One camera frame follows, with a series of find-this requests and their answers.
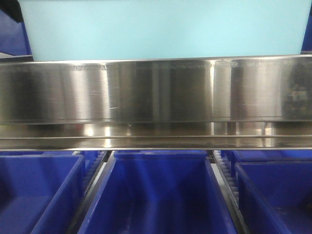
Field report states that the light blue plastic bin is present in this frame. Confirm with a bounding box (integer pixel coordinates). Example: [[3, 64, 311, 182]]
[[19, 0, 312, 61]]

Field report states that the blue crate below middle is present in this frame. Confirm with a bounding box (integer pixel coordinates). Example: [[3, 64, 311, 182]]
[[78, 150, 236, 234]]

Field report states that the blue crate below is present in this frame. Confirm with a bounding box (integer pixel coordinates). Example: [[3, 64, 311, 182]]
[[232, 150, 312, 234], [78, 150, 236, 234], [0, 155, 85, 234]]

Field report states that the blue crate below right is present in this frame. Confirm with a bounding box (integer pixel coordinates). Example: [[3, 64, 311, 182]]
[[232, 150, 312, 234]]

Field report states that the blue crate below left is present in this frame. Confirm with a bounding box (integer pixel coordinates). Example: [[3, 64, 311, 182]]
[[0, 155, 85, 234]]

